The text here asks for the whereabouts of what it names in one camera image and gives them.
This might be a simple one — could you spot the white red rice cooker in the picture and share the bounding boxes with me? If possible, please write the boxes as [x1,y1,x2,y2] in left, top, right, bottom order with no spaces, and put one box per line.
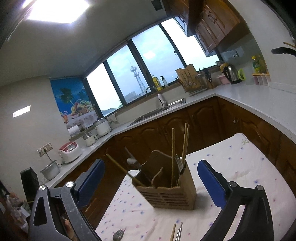
[58,142,82,164]

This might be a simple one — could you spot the floral white tablecloth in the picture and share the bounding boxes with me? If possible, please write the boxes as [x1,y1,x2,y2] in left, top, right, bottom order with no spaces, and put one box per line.
[96,134,295,240]

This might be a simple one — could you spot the clear soap dispenser bottle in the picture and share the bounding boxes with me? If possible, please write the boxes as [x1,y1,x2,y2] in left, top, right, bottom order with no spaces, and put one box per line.
[161,76,169,87]

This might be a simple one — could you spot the paper towel roll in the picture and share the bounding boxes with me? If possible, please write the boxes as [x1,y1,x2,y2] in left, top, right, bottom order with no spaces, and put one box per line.
[68,126,80,137]

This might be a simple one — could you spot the wooden cabinets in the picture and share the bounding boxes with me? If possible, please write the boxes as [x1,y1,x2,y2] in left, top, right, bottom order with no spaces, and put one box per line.
[58,96,295,226]
[163,1,241,57]

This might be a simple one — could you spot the wall power socket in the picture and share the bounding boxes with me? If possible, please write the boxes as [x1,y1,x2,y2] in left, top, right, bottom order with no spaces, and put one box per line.
[37,143,53,157]

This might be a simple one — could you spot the pink spice jar rack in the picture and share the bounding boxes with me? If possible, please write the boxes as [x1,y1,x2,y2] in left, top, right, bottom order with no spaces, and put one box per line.
[252,73,271,86]

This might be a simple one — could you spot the ceiling light panel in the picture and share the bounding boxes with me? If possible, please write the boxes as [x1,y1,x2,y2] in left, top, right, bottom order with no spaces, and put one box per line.
[25,0,90,24]

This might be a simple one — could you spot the wooden cutting board rack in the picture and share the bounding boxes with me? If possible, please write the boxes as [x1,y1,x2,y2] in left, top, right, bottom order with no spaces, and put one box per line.
[176,64,207,96]

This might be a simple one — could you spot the small white pot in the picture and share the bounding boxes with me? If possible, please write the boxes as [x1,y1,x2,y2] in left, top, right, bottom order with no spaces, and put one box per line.
[82,132,98,147]

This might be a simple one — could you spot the hanging dish cloth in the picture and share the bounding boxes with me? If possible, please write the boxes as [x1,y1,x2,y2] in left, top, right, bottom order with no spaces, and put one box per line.
[107,113,119,124]

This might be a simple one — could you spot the fruit beach poster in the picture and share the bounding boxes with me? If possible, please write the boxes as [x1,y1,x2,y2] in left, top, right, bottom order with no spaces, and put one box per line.
[50,77,98,129]

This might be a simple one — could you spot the silver fork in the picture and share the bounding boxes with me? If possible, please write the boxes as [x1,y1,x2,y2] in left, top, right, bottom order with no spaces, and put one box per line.
[175,155,186,175]
[112,229,125,241]

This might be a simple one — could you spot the lower wooden cabinets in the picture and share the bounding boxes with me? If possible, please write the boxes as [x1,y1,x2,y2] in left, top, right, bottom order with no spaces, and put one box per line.
[58,96,295,226]

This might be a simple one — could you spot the kitchen faucet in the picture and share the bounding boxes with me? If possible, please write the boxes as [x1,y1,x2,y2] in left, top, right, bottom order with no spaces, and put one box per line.
[145,86,168,108]

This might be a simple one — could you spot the wooden utensil holder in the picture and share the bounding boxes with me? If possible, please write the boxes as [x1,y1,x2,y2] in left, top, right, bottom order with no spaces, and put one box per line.
[132,150,197,210]

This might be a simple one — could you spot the black wok handle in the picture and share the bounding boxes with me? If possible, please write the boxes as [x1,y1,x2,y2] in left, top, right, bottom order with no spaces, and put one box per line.
[271,47,296,56]

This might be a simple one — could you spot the pink container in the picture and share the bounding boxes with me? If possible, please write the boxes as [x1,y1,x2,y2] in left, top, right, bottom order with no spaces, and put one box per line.
[217,74,230,84]

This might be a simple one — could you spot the stainless electric kettle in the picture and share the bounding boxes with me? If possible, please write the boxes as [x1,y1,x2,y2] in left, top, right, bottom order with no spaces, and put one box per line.
[223,64,242,85]

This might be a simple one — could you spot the upper wooden cabinets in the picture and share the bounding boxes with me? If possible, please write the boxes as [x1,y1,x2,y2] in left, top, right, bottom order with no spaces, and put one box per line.
[163,1,241,57]

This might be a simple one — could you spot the window frame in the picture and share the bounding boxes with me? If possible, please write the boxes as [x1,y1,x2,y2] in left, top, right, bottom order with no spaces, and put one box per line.
[86,19,220,117]

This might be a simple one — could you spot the wooden chopstick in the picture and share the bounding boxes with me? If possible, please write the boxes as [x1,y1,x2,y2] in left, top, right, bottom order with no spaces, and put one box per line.
[181,123,188,165]
[184,125,190,163]

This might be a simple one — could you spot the stainless steel sink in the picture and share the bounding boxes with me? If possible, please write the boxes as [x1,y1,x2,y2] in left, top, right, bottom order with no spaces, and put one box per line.
[128,98,186,126]

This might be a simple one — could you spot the white electric cooker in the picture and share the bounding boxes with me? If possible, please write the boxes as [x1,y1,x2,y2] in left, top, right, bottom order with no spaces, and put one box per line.
[94,118,111,137]

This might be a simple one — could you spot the yellow oil bottle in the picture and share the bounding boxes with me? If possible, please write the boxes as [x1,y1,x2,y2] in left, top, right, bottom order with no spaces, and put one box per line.
[152,75,163,91]

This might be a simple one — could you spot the silver spoon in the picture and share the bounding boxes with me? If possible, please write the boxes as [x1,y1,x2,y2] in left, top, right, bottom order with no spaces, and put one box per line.
[124,146,143,172]

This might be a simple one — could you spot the knife block with knives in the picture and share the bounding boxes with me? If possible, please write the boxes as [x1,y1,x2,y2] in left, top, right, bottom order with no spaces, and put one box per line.
[203,68,217,89]

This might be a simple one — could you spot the green cup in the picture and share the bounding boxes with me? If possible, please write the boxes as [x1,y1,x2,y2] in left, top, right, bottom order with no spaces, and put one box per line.
[237,68,246,81]

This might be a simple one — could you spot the metal inner pot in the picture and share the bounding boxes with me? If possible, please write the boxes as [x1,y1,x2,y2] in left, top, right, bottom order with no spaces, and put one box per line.
[40,160,60,181]

